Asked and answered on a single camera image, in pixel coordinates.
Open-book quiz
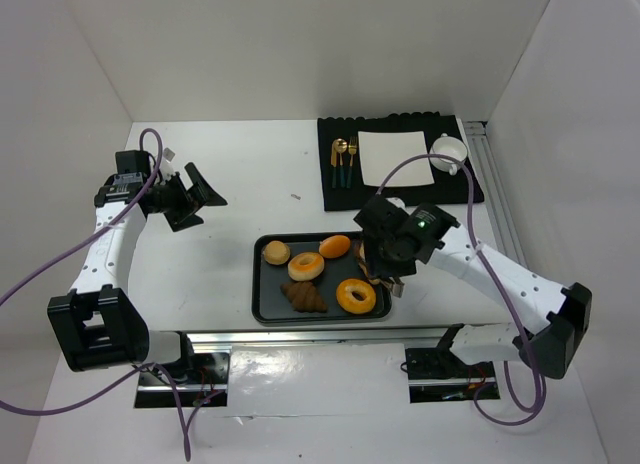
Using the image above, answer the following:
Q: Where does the white cup with handle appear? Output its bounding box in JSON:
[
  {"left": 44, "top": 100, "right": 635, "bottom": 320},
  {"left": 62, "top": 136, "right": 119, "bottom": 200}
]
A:
[{"left": 430, "top": 133, "right": 468, "bottom": 176}]

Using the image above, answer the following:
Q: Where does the black rectangular baking tray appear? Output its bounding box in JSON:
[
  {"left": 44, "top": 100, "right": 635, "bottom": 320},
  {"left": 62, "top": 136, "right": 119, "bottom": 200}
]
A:
[{"left": 251, "top": 232, "right": 392, "bottom": 326}]

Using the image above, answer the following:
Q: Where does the orange glazed donut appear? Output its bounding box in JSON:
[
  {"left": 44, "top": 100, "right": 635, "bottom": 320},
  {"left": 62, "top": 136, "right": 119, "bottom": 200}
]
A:
[{"left": 336, "top": 279, "right": 377, "bottom": 315}]

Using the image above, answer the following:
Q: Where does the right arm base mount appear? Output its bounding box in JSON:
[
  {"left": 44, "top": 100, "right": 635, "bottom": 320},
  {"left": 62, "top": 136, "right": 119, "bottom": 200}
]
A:
[{"left": 400, "top": 348, "right": 500, "bottom": 404}]

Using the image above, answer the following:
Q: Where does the small round muffin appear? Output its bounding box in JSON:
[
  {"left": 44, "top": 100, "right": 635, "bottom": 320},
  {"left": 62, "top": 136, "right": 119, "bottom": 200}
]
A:
[{"left": 263, "top": 240, "right": 291, "bottom": 266}]

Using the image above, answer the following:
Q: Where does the gold fork teal handle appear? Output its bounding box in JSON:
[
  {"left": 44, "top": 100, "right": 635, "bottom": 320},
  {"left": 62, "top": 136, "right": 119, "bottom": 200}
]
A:
[{"left": 346, "top": 136, "right": 358, "bottom": 189}]

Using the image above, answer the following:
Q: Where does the pale glazed ring donut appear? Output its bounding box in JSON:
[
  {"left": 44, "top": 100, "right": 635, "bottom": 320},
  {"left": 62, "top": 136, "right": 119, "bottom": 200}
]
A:
[{"left": 287, "top": 252, "right": 325, "bottom": 282}]

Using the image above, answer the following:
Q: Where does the white square plate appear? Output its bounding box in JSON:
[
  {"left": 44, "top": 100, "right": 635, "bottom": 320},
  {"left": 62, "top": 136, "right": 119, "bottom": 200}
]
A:
[{"left": 358, "top": 131, "right": 435, "bottom": 188}]

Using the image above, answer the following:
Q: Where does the long yellow bread roll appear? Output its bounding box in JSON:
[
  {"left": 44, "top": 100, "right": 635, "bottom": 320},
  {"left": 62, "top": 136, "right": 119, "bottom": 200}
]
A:
[{"left": 353, "top": 241, "right": 368, "bottom": 275}]

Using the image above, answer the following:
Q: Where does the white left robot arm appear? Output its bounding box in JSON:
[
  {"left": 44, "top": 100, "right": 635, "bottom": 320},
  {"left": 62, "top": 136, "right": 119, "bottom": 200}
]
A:
[{"left": 47, "top": 150, "right": 227, "bottom": 372}]

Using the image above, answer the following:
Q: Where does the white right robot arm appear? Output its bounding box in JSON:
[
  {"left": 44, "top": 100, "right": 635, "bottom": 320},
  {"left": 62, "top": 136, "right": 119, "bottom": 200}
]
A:
[{"left": 354, "top": 195, "right": 592, "bottom": 380}]

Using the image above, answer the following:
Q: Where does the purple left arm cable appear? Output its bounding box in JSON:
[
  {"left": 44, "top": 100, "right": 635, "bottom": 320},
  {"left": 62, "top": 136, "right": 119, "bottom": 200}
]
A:
[{"left": 0, "top": 128, "right": 227, "bottom": 462}]

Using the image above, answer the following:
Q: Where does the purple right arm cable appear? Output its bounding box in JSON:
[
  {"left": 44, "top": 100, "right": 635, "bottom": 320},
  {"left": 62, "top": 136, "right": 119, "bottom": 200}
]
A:
[{"left": 376, "top": 152, "right": 547, "bottom": 426}]

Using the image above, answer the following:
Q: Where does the gold spoon teal handle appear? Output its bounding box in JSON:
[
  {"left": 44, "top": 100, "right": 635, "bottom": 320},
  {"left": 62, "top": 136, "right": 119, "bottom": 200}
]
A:
[{"left": 336, "top": 138, "right": 348, "bottom": 188}]

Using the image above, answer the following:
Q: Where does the gold knife teal handle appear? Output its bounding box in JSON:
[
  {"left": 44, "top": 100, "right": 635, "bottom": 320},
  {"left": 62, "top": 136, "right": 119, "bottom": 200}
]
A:
[{"left": 330, "top": 139, "right": 338, "bottom": 189}]

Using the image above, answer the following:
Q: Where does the aluminium side rail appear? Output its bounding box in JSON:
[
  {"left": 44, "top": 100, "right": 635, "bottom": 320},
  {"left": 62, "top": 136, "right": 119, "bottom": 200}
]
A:
[{"left": 461, "top": 121, "right": 527, "bottom": 267}]

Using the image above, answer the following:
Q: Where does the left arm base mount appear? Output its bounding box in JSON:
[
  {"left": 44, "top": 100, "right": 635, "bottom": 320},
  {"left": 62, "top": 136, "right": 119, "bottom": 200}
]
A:
[{"left": 134, "top": 348, "right": 231, "bottom": 409}]

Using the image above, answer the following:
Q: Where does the orange sesame bun with cream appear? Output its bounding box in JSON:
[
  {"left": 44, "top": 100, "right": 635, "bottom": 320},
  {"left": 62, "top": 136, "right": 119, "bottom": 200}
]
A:
[{"left": 318, "top": 234, "right": 351, "bottom": 259}]

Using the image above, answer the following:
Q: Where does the aluminium front rail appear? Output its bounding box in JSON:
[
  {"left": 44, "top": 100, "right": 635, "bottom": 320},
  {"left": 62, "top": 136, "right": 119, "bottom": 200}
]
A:
[{"left": 187, "top": 326, "right": 448, "bottom": 353}]

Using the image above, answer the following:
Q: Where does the brown chocolate croissant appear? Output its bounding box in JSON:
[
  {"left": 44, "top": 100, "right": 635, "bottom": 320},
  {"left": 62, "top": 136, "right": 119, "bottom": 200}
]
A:
[{"left": 280, "top": 281, "right": 328, "bottom": 313}]

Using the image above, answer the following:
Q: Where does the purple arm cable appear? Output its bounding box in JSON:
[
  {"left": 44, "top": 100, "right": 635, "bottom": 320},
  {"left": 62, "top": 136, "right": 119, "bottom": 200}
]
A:
[
  {"left": 376, "top": 152, "right": 547, "bottom": 426},
  {"left": 0, "top": 128, "right": 227, "bottom": 462}
]

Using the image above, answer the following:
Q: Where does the black cloth placemat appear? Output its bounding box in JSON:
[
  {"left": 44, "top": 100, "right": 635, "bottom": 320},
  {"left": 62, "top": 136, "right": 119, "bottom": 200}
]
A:
[{"left": 317, "top": 112, "right": 468, "bottom": 212}]

